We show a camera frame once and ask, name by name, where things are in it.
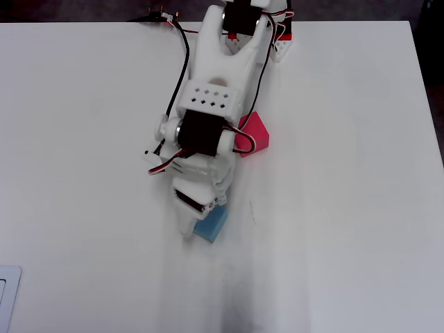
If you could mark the red foam cube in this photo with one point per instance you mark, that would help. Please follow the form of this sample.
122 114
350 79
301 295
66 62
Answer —
260 130

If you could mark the silver laptop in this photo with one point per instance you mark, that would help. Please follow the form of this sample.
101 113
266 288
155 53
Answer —
14 277

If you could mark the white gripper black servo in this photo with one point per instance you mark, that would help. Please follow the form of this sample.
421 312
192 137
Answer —
190 202

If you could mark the small black connector board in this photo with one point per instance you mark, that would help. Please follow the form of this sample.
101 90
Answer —
161 15

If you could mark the wrist camera board white mount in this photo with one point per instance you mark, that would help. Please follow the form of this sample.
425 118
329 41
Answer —
152 160

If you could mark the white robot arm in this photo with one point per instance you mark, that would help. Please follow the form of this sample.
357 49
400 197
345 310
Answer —
215 62

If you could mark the blue foam cube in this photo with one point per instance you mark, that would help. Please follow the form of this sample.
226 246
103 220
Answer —
215 223

